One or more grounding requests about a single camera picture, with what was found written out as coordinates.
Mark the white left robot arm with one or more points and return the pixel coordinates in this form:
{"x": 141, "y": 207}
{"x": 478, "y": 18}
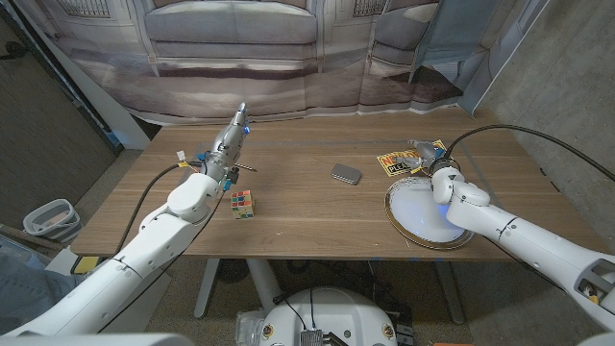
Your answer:
{"x": 144, "y": 245}

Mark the yellow bumper sticker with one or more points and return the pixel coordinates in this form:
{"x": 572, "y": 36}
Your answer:
{"x": 386, "y": 165}

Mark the white gold-rimmed paper plate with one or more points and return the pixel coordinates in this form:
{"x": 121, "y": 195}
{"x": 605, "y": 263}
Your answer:
{"x": 413, "y": 216}

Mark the small grey metal case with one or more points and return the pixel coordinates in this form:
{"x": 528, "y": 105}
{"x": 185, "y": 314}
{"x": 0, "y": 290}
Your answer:
{"x": 346, "y": 173}

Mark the printed sofa room backdrop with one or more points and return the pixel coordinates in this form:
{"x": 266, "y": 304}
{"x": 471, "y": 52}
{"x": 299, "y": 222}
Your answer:
{"x": 240, "y": 72}

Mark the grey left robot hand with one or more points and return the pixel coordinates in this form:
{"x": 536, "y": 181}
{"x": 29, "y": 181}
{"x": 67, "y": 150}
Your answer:
{"x": 226, "y": 144}

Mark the person's blue jeans leg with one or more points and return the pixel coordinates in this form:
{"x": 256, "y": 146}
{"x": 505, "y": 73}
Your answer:
{"x": 29, "y": 288}

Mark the yellow black floor object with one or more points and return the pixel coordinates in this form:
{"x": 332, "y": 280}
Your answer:
{"x": 86, "y": 264}

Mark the grey plastic basket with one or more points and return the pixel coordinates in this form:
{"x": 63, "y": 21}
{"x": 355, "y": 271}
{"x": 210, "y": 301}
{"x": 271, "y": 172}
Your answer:
{"x": 48, "y": 226}

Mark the black round floor fan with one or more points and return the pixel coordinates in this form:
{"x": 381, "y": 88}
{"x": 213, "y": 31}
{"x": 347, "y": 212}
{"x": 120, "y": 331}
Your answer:
{"x": 233, "y": 270}

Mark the multicoloured puzzle cube block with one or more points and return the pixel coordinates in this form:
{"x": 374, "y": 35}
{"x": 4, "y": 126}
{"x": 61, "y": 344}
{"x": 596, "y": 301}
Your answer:
{"x": 242, "y": 204}

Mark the white table leg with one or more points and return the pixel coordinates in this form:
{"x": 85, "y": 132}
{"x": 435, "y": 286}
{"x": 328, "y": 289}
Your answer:
{"x": 449, "y": 293}
{"x": 264, "y": 283}
{"x": 206, "y": 288}

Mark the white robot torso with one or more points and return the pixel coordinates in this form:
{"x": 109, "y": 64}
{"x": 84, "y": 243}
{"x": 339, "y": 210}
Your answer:
{"x": 331, "y": 312}

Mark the white backdrop frame post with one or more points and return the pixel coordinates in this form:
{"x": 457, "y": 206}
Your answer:
{"x": 105, "y": 106}

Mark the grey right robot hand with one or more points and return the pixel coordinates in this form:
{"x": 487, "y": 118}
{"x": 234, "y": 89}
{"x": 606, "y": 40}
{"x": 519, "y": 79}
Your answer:
{"x": 430, "y": 156}

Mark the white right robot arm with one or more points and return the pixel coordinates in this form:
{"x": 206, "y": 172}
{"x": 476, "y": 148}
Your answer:
{"x": 528, "y": 240}

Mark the clear plastic packaging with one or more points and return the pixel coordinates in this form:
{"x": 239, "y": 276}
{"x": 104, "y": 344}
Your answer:
{"x": 247, "y": 329}

